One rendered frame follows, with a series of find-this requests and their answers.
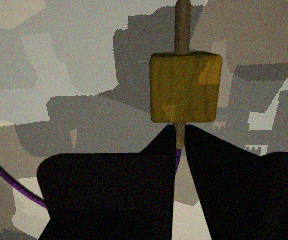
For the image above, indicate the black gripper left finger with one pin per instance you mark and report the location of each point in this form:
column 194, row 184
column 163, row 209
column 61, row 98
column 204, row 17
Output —
column 141, row 181

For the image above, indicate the purple string with wooden stick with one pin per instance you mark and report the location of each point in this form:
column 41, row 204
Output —
column 182, row 39

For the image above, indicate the brown wooden block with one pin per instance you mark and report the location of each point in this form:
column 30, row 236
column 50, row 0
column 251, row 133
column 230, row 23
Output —
column 184, row 88

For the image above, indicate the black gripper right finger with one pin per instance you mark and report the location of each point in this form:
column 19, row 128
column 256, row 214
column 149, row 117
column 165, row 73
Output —
column 242, row 195

